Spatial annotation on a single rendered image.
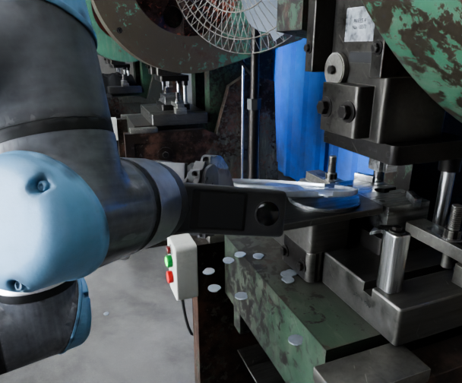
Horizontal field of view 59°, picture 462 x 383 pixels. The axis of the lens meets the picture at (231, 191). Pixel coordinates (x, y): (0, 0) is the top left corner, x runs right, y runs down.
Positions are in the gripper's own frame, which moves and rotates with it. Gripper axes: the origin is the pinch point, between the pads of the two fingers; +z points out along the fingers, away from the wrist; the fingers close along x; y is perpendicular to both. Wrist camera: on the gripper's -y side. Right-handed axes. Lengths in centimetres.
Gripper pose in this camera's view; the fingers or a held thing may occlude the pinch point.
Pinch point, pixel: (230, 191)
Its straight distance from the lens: 53.9
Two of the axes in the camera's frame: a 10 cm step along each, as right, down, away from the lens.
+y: -9.6, -0.9, 2.7
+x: -0.8, 9.9, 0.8
